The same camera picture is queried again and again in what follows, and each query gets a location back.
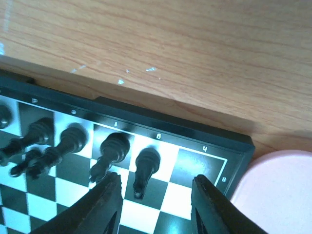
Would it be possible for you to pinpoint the black knight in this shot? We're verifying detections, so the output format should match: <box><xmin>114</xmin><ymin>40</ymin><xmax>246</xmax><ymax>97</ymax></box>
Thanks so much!
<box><xmin>133</xmin><ymin>147</ymin><xmax>160</xmax><ymax>200</ymax></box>

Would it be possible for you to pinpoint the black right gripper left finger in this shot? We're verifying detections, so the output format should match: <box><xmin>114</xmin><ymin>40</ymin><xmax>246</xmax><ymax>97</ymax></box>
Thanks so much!
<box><xmin>31</xmin><ymin>172</ymin><xmax>123</xmax><ymax>234</ymax></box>

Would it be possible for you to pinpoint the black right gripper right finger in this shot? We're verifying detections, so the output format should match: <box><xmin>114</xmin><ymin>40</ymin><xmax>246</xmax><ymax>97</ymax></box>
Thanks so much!
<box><xmin>191</xmin><ymin>175</ymin><xmax>265</xmax><ymax>234</ymax></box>

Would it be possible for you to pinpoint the black pawn on board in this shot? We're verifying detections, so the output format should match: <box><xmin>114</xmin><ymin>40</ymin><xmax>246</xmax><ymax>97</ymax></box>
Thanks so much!
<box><xmin>10</xmin><ymin>149</ymin><xmax>42</xmax><ymax>177</ymax></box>

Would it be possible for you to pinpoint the black king chess piece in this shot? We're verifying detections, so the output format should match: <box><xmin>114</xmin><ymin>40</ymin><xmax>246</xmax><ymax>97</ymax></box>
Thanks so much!
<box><xmin>26</xmin><ymin>127</ymin><xmax>87</xmax><ymax>179</ymax></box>

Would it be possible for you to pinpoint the pink plastic tray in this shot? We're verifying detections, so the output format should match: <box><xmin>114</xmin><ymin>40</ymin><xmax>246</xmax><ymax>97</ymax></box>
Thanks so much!
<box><xmin>231</xmin><ymin>150</ymin><xmax>312</xmax><ymax>234</ymax></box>

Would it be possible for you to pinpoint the black white chessboard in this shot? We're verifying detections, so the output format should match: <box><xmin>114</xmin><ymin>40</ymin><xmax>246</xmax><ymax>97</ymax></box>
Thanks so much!
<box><xmin>0</xmin><ymin>71</ymin><xmax>255</xmax><ymax>234</ymax></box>

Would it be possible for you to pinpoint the black queen chess piece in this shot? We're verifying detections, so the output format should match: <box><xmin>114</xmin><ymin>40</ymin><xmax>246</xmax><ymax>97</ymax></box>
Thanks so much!
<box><xmin>0</xmin><ymin>117</ymin><xmax>54</xmax><ymax>166</ymax></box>

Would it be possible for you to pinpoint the black bishop chess piece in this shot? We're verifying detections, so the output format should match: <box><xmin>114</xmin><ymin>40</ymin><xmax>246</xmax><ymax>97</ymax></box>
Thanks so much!
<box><xmin>90</xmin><ymin>133</ymin><xmax>130</xmax><ymax>183</ymax></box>
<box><xmin>0</xmin><ymin>104</ymin><xmax>12</xmax><ymax>129</ymax></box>

